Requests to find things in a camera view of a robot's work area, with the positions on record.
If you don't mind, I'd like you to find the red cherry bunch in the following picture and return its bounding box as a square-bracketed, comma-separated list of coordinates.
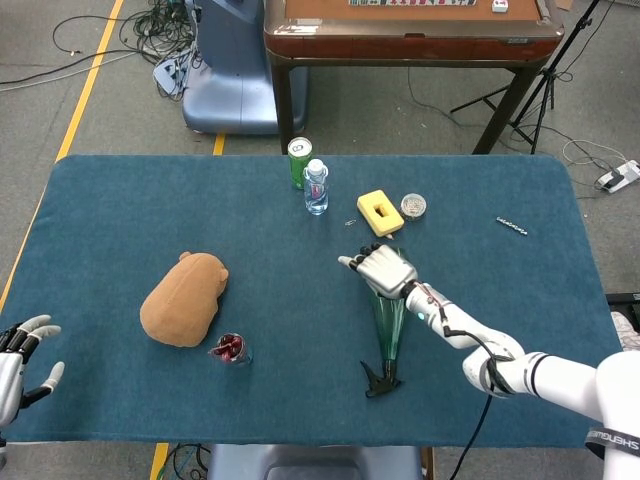
[213, 333, 245, 362]

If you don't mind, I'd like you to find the blue table cloth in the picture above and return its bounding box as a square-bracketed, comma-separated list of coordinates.
[0, 153, 624, 450]

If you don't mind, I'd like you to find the small metal chain piece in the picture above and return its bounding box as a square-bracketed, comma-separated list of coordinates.
[495, 215, 529, 237]

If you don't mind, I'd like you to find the green spray bottle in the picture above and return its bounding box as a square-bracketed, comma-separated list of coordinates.
[359, 247, 409, 400]

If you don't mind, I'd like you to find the clear water bottle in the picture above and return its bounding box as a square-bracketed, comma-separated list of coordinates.
[302, 158, 331, 217]

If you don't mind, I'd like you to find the brown mahjong table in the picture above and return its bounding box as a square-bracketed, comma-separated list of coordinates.
[263, 0, 565, 155]

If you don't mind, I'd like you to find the white power strip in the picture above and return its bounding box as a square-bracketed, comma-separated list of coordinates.
[594, 159, 640, 194]

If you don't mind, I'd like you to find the green drink can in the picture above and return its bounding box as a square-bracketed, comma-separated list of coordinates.
[287, 136, 314, 191]

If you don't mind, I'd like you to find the black box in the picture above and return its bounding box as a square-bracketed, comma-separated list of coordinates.
[605, 292, 640, 314]

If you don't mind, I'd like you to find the face-up mahjong tile row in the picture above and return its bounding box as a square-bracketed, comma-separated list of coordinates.
[348, 0, 479, 8]

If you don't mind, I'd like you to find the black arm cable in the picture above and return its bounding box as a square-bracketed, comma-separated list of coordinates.
[438, 299, 519, 480]

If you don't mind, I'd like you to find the brown capybara plush toy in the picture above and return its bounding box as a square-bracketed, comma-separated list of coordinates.
[139, 251, 230, 348]

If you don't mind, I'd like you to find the grey power strip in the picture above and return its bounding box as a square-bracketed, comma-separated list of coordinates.
[152, 49, 194, 96]

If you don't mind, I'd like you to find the black cable bundle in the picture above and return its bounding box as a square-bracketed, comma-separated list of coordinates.
[52, 0, 201, 101]

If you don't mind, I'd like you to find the white floor cable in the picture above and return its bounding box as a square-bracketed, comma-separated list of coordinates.
[562, 138, 631, 174]

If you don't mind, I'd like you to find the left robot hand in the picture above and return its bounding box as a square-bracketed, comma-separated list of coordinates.
[0, 314, 66, 427]

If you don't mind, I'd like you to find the black tripod stand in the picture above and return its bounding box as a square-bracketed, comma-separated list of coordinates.
[449, 0, 601, 155]

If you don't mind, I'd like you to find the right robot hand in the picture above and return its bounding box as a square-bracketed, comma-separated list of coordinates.
[337, 242, 419, 297]

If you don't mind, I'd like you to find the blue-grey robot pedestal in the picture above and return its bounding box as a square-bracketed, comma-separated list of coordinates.
[181, 0, 309, 135]

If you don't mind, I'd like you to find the small round clear container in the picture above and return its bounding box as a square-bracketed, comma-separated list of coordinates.
[399, 193, 428, 222]

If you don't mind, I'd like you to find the grey robot torso base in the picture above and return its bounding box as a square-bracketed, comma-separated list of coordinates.
[206, 443, 424, 480]

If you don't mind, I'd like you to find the yellow sponge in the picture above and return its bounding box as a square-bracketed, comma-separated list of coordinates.
[356, 189, 405, 237]

